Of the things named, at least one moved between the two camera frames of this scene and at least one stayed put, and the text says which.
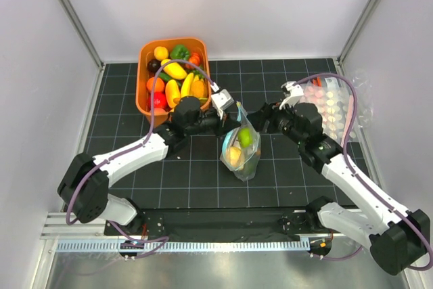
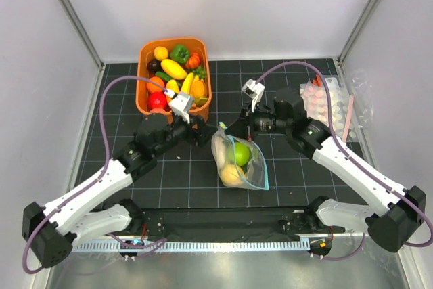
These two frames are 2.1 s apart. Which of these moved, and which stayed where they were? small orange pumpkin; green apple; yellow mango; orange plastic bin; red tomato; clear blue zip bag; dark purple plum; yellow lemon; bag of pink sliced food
Moved: clear blue zip bag; orange plastic bin; green apple
Stayed: yellow mango; dark purple plum; red tomato; small orange pumpkin; yellow lemon; bag of pink sliced food
